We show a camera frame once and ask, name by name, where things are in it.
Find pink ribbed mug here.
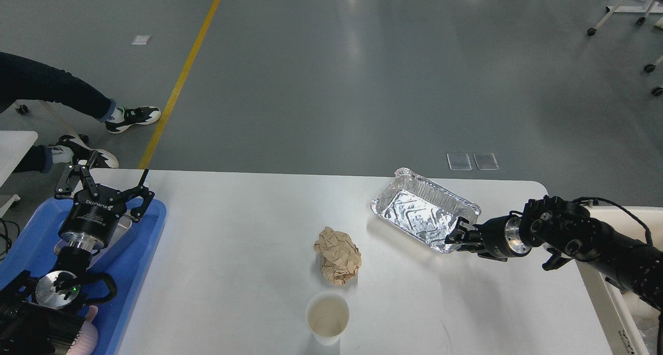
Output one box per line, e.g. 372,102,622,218
66,305,98,354

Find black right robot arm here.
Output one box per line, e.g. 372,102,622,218
445,196,662,354

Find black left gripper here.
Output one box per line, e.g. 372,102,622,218
54,150,155,250

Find brown paper ball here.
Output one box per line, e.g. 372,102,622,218
313,226,363,287

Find white rolling cart frame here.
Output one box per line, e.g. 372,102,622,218
586,0,662,97

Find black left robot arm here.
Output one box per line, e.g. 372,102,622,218
2,161,166,354

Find person in black sweater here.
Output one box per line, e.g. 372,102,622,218
1,52,161,173

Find clear floor plate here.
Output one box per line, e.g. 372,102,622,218
473,152,500,171
446,153,473,171

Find white bin at right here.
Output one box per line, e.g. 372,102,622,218
577,206,662,354

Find right clear floor plate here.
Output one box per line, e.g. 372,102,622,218
473,152,500,171

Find left clear floor plate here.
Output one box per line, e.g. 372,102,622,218
446,153,473,171

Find blue plastic tray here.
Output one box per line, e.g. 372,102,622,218
1,198,166,354

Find aluminium foil tray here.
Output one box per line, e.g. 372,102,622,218
371,167,482,253

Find square stainless steel tray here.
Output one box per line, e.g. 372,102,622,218
53,216,137,272

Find white side table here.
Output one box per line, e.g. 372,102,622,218
1,130,38,217

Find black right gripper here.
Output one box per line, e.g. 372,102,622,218
445,215,532,262

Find black cables at left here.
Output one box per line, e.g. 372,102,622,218
0,218,21,262

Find white paper cup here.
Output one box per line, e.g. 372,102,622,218
305,291,350,346

